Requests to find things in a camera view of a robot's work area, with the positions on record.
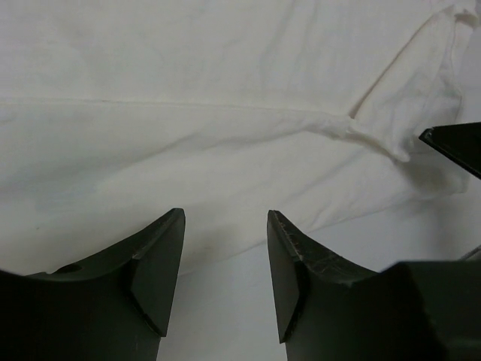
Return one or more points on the white t shirt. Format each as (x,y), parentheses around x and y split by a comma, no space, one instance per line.
(115,112)

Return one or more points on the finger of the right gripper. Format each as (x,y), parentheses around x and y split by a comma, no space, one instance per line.
(459,143)

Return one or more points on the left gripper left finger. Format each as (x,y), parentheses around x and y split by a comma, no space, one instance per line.
(148,263)

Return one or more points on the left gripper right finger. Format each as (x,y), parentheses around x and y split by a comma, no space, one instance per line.
(295,260)

